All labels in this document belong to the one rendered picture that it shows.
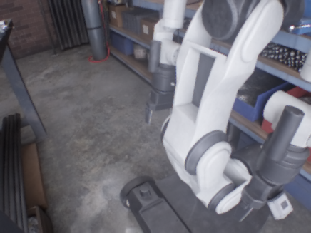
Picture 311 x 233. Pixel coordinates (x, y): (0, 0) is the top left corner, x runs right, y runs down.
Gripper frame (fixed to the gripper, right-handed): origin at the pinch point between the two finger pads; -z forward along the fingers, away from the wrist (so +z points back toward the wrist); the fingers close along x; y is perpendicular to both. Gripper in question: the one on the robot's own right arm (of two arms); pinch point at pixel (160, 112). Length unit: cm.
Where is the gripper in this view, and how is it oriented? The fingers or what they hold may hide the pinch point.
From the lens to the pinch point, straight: 78.7
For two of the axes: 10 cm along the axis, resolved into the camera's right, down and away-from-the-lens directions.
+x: -8.6, 1.9, -4.8
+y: 5.1, 4.9, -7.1
